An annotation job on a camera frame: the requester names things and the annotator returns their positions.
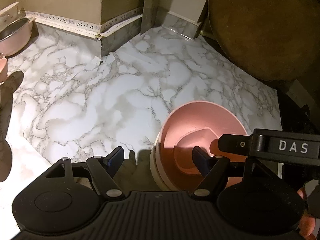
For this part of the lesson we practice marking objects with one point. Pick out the person's right hand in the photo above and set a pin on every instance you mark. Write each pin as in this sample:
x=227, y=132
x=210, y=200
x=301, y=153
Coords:
x=307, y=223

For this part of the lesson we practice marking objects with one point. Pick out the person's left hand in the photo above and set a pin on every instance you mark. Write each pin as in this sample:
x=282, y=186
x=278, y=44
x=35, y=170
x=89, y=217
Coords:
x=3, y=68

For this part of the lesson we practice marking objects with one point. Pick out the pink metal saucepan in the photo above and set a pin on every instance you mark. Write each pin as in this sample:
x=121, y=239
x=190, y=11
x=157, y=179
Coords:
x=15, y=36

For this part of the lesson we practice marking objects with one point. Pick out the pink heart-shaped dish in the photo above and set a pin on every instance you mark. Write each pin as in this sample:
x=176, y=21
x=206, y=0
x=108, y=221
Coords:
x=206, y=139

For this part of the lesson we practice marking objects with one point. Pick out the large pink round bowl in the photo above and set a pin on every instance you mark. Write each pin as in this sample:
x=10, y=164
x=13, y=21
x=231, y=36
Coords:
x=195, y=125

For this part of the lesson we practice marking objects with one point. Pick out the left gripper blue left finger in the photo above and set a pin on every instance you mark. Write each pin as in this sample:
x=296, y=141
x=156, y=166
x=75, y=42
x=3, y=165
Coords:
x=113, y=161

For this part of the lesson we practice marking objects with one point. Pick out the round wooden cutting board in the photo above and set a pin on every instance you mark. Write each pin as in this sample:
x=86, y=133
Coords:
x=272, y=40

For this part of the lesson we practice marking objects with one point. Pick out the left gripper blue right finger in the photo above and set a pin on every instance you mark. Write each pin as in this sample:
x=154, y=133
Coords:
x=202, y=161

